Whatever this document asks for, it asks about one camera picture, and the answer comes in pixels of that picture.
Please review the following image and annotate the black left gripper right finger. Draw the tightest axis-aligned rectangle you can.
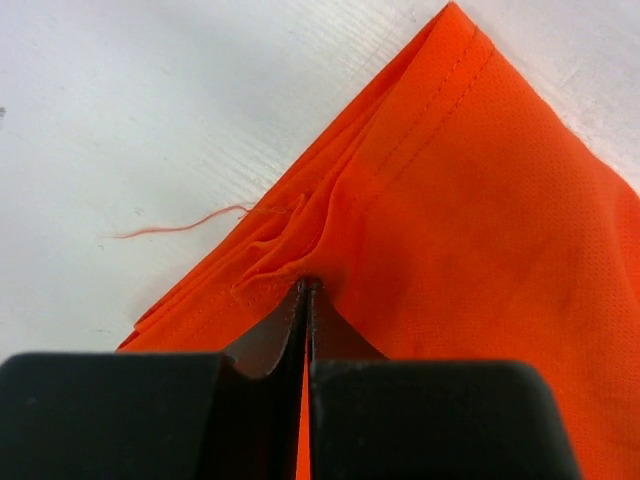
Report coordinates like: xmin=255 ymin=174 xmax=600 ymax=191
xmin=308 ymin=282 xmax=581 ymax=479

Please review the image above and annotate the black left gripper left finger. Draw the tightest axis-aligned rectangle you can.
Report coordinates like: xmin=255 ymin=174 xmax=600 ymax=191
xmin=1 ymin=281 xmax=308 ymax=479

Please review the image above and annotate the orange t shirt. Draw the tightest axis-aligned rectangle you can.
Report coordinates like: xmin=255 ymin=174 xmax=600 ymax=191
xmin=122 ymin=3 xmax=639 ymax=479

